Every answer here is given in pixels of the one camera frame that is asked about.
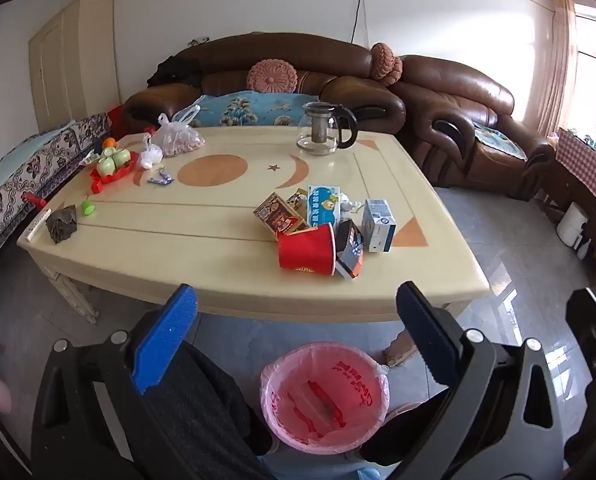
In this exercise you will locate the floral patterned blanket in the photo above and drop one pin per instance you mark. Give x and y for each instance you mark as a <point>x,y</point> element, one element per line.
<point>18,180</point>

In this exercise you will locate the blue floral cushion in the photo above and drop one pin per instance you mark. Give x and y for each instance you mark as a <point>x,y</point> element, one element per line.
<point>258,109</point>

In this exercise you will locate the white round appliance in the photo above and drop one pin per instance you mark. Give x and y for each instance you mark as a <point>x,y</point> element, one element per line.
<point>572,225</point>

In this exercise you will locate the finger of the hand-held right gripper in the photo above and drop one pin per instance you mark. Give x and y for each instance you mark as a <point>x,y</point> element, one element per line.
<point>585,310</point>

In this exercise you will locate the small red object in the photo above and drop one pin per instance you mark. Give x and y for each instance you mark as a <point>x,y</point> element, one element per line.
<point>34,200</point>

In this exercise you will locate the cream coffee table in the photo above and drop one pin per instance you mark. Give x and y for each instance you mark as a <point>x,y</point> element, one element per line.
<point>203,240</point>

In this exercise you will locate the person's right leg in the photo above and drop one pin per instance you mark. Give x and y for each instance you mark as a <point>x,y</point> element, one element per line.
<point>412,430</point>

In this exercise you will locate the pink round cushion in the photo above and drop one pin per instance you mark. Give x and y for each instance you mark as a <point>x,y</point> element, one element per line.
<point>272,76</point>
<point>385,62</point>

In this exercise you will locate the small white bottle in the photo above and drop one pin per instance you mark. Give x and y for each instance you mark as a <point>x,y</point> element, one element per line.
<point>582,247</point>

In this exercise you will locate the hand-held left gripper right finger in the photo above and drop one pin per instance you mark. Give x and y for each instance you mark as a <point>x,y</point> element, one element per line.
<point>425,335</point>

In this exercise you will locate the red tray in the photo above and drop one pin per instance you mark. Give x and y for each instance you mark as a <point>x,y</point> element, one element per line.
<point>109,177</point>

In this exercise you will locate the cream wardrobe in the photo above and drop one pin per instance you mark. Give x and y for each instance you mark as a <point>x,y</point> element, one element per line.
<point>70,60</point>

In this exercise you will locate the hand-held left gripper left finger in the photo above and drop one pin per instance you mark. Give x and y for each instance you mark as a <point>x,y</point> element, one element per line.
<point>165,340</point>

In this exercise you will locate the clear plastic wrap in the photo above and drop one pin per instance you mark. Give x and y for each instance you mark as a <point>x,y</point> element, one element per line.
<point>352,205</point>

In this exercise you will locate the white long strip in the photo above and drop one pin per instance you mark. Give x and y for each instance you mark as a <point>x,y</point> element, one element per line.
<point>38,223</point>

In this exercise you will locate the white blue small box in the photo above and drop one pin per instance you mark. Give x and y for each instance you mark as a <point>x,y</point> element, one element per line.
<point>377,222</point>

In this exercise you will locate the red cloth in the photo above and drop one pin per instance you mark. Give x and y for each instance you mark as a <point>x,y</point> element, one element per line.
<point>115,115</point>

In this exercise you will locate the person's left leg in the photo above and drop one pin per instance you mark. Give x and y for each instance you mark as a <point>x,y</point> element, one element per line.
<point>208,410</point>

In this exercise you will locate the plastic bag of peanuts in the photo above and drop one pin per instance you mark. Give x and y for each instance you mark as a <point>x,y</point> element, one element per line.
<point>178,141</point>

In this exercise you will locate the black cloth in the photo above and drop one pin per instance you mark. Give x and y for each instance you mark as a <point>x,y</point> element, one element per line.
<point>175,71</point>

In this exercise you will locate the green cup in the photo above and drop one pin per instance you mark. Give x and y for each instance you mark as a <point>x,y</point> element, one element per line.
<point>104,166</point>
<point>121,158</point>
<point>109,152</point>

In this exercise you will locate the green bottle cap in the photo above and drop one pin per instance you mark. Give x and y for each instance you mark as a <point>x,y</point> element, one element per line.
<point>87,206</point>

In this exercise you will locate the brown leather sofa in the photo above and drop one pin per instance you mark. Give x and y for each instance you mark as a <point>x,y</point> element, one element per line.
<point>288,55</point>

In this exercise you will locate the glass teapot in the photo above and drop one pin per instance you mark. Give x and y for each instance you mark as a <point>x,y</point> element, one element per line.
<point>323,130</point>

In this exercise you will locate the pink lined trash bin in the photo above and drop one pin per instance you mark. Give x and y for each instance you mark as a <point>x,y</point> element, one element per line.
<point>323,405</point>

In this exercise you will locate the brown leather armchair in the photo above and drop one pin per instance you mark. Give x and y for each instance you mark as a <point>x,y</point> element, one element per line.
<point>457,110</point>

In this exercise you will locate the blue white cartoon box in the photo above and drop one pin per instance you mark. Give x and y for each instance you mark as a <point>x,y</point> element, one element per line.
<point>324,205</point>

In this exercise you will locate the blue armchair cloth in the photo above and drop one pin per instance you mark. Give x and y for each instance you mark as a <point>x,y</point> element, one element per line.
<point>497,140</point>

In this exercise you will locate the small white plastic bag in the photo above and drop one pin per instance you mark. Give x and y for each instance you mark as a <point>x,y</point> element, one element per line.
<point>150,156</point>

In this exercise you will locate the red checkered tablecloth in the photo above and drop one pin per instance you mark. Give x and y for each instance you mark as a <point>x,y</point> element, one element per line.
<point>585,167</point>

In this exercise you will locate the orange fruit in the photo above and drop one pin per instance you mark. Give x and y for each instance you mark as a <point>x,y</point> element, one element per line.
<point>109,142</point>

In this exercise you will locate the black orange snack bag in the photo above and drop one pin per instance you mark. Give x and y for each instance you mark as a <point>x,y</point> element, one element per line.
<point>350,250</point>

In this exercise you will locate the red paper cup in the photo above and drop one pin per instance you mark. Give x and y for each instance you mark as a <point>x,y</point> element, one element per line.
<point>305,256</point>

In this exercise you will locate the person's leg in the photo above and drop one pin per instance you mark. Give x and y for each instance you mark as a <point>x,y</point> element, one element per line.
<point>412,430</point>
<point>208,410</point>

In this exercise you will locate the yellow snack wrapper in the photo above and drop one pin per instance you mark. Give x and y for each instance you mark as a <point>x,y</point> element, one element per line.
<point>297,201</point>

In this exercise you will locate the brown red snack box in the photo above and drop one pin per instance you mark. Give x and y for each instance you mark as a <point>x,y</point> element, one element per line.
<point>273,215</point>

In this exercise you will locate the beige curtain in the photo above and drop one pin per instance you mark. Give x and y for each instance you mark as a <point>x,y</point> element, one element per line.
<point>557,60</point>

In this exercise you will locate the dark crumpled wrapper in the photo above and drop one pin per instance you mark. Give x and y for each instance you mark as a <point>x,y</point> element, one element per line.
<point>62,224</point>

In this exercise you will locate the teal cloth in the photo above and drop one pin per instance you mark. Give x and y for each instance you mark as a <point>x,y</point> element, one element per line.
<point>13,160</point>

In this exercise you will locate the window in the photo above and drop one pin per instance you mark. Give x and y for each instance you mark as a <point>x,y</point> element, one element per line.
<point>595,70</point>

